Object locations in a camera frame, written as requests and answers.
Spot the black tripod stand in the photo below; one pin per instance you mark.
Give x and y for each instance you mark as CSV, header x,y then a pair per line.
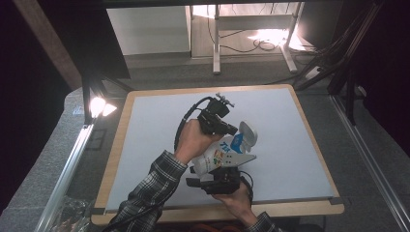
x,y
338,64

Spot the person's right hand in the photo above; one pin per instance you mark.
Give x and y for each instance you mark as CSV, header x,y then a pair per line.
x,y
237,206

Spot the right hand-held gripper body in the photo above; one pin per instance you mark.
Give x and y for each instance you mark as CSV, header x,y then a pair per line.
x,y
224,180

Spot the white desk frame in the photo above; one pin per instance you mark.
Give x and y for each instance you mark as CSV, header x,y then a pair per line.
x,y
216,48

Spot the crumpled clear plastic bag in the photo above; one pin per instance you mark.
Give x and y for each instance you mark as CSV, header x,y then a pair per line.
x,y
72,214

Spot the white and blue pouch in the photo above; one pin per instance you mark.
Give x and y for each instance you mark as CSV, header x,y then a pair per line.
x,y
212,158

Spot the bright lamp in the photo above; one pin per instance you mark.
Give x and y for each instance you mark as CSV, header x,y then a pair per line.
x,y
98,107

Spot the white cabinet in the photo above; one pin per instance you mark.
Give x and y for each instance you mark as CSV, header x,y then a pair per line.
x,y
148,30

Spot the person's left hand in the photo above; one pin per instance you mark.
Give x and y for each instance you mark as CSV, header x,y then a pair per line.
x,y
193,141

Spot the aluminium rail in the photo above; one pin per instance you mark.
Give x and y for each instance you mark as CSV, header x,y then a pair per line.
x,y
370,167
64,177

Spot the wooden table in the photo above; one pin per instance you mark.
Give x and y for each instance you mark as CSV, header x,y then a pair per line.
x,y
306,208

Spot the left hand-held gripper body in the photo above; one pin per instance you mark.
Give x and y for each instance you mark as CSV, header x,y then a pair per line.
x,y
212,112

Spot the wooden beam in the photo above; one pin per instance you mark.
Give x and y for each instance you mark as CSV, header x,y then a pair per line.
x,y
48,42

